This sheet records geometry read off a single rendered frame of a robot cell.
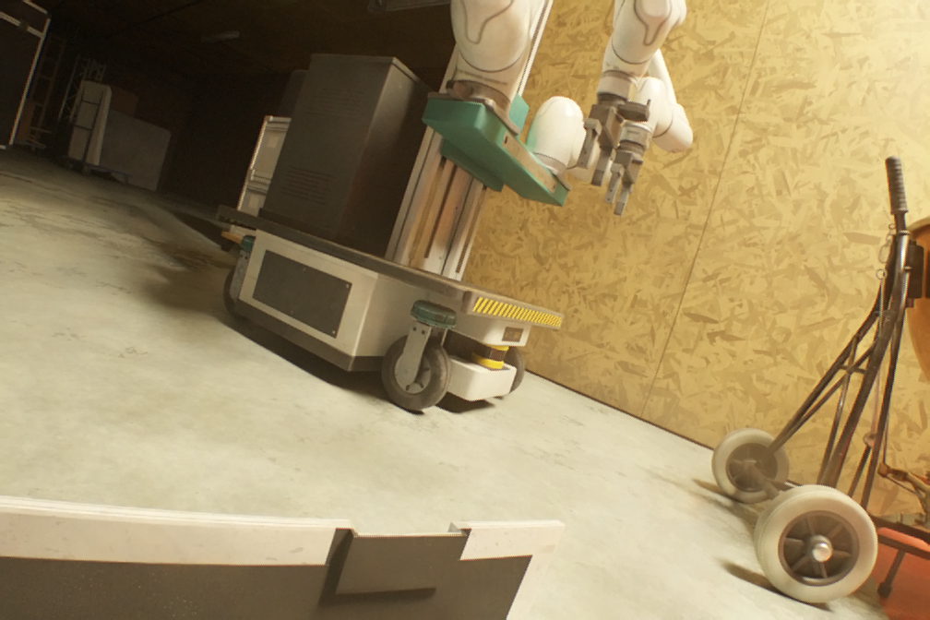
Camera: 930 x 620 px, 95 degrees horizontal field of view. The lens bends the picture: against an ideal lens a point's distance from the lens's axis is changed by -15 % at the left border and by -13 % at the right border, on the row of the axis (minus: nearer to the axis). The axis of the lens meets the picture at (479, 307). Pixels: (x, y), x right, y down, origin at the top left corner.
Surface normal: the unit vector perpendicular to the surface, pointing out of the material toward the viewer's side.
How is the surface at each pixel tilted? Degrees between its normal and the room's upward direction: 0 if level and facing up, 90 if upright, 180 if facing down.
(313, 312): 90
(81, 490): 0
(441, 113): 90
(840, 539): 90
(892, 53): 90
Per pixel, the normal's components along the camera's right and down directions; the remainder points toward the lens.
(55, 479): 0.31, -0.95
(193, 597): 0.53, 0.22
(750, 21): -0.56, -0.13
